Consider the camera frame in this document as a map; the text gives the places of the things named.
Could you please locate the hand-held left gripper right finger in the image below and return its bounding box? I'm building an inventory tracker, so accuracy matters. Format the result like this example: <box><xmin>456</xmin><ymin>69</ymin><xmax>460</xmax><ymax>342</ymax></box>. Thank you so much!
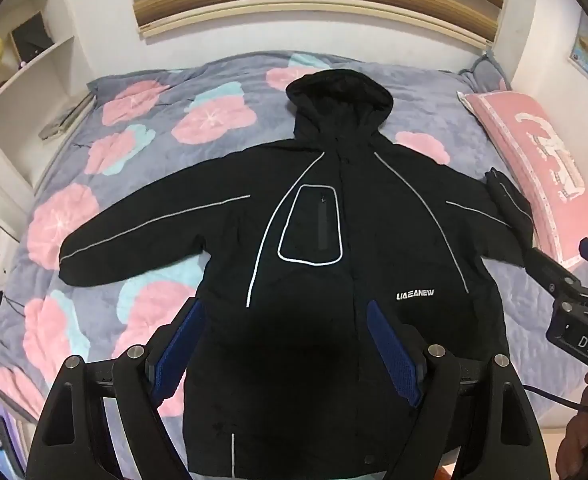
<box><xmin>366</xmin><ymin>300</ymin><xmax>557</xmax><ymax>480</ymax></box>

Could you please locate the pink pillow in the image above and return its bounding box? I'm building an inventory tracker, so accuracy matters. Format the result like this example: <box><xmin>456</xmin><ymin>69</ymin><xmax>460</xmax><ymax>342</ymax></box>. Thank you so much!
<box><xmin>456</xmin><ymin>91</ymin><xmax>588</xmax><ymax>273</ymax></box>

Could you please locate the grey floral blanket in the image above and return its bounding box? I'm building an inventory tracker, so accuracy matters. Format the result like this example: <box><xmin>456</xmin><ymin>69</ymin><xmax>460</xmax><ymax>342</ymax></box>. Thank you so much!
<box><xmin>0</xmin><ymin>50</ymin><xmax>588</xmax><ymax>461</ymax></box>

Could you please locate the grey pillow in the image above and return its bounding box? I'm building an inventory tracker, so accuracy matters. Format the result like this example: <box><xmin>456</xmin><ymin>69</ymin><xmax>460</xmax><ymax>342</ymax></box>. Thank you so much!
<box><xmin>461</xmin><ymin>52</ymin><xmax>513</xmax><ymax>94</ymax></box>

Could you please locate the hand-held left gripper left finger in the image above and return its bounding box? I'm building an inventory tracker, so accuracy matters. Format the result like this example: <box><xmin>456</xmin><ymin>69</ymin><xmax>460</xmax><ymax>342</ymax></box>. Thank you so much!
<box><xmin>26</xmin><ymin>299</ymin><xmax>205</xmax><ymax>480</ymax></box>

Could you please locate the black hooded jacket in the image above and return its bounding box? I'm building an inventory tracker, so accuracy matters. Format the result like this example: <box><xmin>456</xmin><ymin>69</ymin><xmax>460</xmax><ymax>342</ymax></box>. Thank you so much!
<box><xmin>58</xmin><ymin>71</ymin><xmax>542</xmax><ymax>480</ymax></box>

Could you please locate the black box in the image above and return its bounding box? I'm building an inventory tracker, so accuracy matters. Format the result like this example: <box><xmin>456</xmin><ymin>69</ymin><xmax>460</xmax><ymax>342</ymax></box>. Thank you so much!
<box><xmin>10</xmin><ymin>12</ymin><xmax>53</xmax><ymax>61</ymax></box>

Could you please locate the white wall shelf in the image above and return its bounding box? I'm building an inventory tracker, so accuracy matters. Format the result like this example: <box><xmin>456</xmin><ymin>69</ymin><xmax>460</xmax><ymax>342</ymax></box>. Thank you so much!
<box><xmin>0</xmin><ymin>0</ymin><xmax>96</xmax><ymax>137</ymax></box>

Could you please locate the black cable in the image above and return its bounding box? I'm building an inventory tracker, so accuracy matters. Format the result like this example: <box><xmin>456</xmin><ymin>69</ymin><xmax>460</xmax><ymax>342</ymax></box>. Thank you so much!
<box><xmin>518</xmin><ymin>384</ymin><xmax>588</xmax><ymax>411</ymax></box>

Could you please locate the book stack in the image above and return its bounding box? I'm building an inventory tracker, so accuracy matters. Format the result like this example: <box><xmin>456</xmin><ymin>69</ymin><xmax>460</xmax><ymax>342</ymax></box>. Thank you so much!
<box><xmin>39</xmin><ymin>92</ymin><xmax>96</xmax><ymax>141</ymax></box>

